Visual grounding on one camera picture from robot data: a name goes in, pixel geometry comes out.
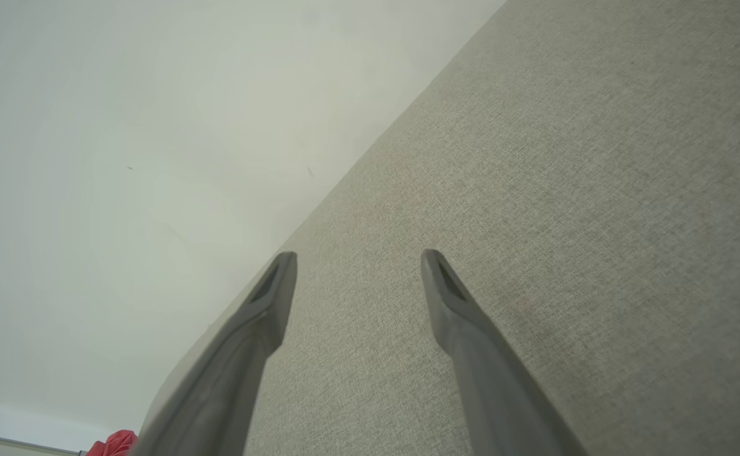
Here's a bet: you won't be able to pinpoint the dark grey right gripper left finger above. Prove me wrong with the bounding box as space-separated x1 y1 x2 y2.
134 251 298 456

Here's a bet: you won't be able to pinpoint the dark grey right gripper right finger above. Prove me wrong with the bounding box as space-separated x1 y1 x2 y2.
421 249 589 456

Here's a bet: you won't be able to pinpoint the red shorts with white stripe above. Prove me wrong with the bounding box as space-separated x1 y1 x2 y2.
87 430 138 456

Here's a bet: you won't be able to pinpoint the grey fabric sofa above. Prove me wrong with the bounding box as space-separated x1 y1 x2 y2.
132 0 740 456

